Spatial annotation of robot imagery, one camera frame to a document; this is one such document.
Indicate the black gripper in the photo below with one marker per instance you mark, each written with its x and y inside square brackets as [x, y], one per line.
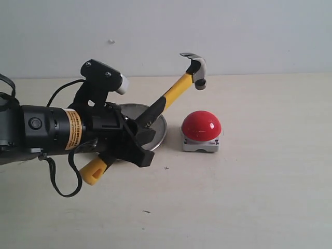
[105, 133]

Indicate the yellow black claw hammer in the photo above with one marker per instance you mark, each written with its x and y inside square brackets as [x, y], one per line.
[194, 75]

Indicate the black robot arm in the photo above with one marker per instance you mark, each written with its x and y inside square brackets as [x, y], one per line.
[29, 131]

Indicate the red dome push button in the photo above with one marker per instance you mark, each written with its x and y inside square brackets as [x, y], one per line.
[201, 131]

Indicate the round steel plate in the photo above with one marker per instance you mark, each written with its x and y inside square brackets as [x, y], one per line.
[133, 110]

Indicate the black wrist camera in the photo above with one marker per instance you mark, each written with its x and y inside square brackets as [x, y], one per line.
[100, 79]

